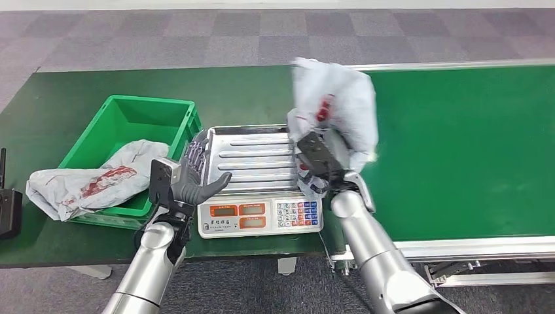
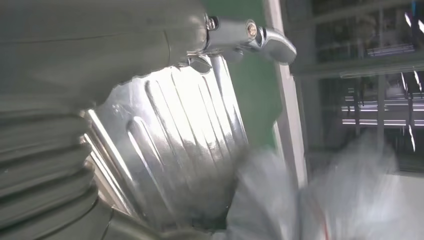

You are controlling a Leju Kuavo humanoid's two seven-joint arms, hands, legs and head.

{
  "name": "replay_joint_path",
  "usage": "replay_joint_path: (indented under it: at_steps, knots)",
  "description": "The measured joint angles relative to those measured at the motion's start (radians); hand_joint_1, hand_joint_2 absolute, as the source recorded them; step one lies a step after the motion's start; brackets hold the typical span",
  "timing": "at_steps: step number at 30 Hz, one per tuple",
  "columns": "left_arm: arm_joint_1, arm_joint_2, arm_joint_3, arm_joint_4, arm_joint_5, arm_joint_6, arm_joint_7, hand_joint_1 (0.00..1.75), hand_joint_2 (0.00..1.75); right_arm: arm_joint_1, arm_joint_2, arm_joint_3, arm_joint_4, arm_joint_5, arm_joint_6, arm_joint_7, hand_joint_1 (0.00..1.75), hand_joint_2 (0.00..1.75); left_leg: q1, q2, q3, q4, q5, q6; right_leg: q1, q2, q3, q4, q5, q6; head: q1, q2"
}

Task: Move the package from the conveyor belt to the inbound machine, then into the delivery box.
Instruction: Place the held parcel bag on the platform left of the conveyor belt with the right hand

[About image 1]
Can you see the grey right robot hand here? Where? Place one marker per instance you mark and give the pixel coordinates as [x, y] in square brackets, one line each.
[339, 149]

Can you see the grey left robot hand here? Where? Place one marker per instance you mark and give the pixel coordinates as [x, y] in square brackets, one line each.
[190, 186]

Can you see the grey package with red dot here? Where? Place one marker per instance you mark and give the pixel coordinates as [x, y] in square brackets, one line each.
[347, 104]

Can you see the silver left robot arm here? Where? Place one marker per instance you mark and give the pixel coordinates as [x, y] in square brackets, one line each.
[147, 268]

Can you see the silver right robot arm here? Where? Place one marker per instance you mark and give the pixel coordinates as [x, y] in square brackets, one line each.
[368, 247]

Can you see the grey package with red print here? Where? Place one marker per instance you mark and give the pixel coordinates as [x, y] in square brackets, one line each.
[86, 186]

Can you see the green conveyor belt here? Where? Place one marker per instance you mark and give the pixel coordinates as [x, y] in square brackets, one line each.
[455, 151]

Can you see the steel ribbed weighing tray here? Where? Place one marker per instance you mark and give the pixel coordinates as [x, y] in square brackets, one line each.
[256, 160]

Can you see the green plastic crate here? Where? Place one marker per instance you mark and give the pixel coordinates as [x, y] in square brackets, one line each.
[130, 117]

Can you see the white table foot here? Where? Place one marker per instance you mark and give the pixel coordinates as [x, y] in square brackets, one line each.
[89, 271]
[287, 265]

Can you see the black radio device with antenna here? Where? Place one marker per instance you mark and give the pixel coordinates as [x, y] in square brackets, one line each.
[8, 212]

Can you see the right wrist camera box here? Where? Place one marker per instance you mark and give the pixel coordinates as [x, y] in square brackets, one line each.
[318, 156]

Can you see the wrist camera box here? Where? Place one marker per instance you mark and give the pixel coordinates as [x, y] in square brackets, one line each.
[318, 156]
[160, 177]

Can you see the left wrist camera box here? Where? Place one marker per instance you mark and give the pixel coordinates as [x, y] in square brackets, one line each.
[160, 177]

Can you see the silver conveyor frame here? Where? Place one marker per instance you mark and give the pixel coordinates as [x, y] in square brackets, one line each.
[477, 249]

